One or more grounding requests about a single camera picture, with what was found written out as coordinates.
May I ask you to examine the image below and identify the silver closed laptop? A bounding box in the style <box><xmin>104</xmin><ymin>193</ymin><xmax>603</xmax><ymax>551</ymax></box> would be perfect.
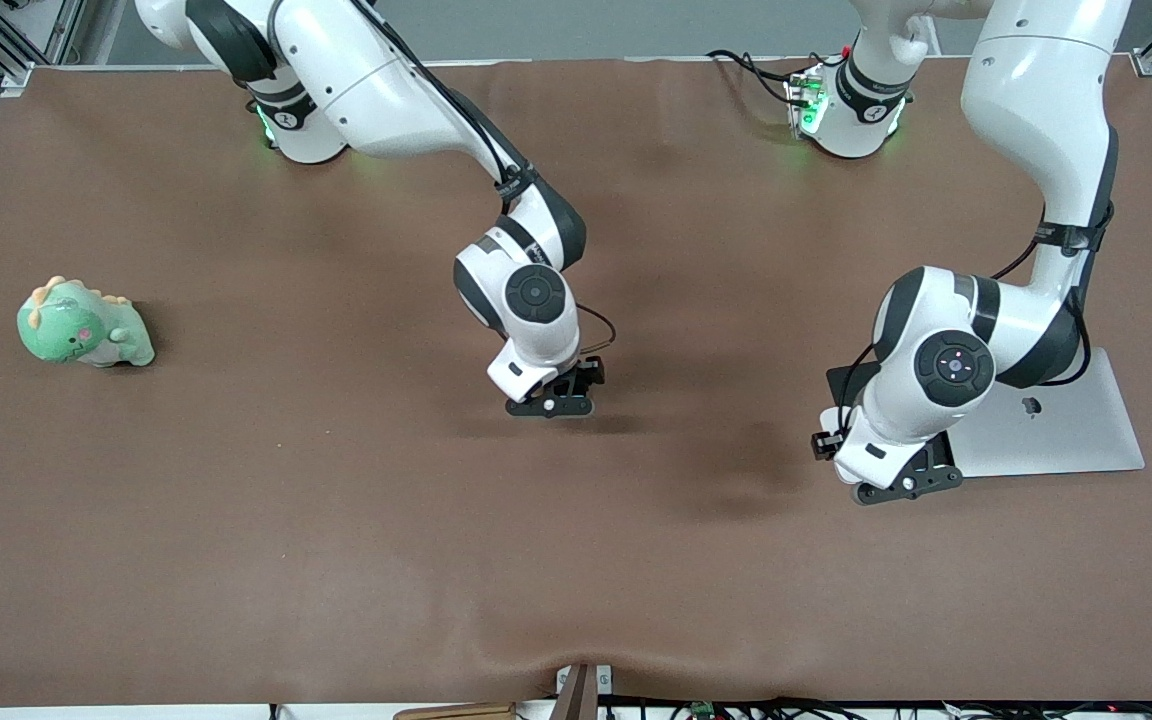
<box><xmin>948</xmin><ymin>346</ymin><xmax>1147</xmax><ymax>480</ymax></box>

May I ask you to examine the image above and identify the brown table cover mat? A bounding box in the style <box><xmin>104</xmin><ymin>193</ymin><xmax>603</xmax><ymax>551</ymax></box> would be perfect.
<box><xmin>0</xmin><ymin>55</ymin><xmax>1152</xmax><ymax>707</ymax></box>

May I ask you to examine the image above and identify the brown wooden board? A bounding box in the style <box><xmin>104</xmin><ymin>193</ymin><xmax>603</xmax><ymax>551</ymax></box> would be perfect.
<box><xmin>393</xmin><ymin>702</ymin><xmax>518</xmax><ymax>720</ymax></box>

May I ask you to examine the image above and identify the green plush dinosaur toy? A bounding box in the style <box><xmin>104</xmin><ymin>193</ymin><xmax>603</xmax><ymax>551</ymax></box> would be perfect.
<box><xmin>16</xmin><ymin>275</ymin><xmax>156</xmax><ymax>369</ymax></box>

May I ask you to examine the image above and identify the grey metal bracket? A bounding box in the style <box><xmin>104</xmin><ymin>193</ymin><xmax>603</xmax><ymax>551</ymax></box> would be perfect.
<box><xmin>554</xmin><ymin>663</ymin><xmax>615</xmax><ymax>698</ymax></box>

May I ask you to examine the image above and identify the brown camera mount post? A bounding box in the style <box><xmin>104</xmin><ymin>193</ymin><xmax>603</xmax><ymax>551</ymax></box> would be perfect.
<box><xmin>554</xmin><ymin>665</ymin><xmax>599</xmax><ymax>720</ymax></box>

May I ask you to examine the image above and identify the black arm base cable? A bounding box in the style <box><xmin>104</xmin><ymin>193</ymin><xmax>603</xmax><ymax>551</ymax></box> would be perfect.
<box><xmin>736</xmin><ymin>55</ymin><xmax>802</xmax><ymax>107</ymax></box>
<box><xmin>705</xmin><ymin>48</ymin><xmax>799</xmax><ymax>79</ymax></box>

